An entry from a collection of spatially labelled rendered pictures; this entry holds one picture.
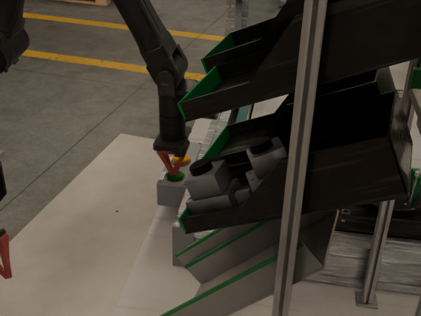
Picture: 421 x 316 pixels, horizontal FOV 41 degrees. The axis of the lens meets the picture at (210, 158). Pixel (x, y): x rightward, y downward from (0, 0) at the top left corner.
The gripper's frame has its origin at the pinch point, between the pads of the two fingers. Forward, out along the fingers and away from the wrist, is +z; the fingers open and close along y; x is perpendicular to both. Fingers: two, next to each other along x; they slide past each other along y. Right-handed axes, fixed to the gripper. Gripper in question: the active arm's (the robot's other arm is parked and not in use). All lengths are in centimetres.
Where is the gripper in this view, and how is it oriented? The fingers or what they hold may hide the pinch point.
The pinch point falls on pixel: (173, 171)
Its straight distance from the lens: 126.8
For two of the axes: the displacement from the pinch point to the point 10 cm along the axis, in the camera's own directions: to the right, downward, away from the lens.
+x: -9.9, -1.0, 1.3
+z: -0.2, 8.7, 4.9
